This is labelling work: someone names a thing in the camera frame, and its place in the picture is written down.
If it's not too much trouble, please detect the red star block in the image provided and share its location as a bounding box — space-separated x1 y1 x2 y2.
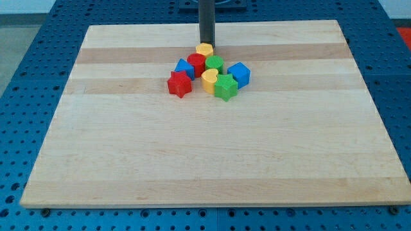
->
167 71 193 98

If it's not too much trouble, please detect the green star block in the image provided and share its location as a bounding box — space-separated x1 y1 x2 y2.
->
214 74 238 101

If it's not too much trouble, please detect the light wooden board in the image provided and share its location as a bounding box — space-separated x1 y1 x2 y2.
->
20 20 410 209

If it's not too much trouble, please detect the yellow heart block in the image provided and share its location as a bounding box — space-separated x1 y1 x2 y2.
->
201 69 218 95

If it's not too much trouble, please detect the blue triangle block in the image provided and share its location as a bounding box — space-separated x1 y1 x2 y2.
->
175 58 195 81

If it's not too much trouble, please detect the red cylinder block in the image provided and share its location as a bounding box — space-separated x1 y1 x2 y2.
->
187 53 206 78

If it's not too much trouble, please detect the yellow hexagon block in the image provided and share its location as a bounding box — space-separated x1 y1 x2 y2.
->
196 43 214 58

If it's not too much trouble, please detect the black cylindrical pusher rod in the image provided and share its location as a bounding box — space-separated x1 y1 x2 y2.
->
198 0 215 47

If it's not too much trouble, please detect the blue cube block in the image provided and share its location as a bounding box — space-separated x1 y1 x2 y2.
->
227 62 251 89

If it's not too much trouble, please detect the green cylinder block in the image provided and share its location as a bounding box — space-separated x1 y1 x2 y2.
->
205 55 224 74

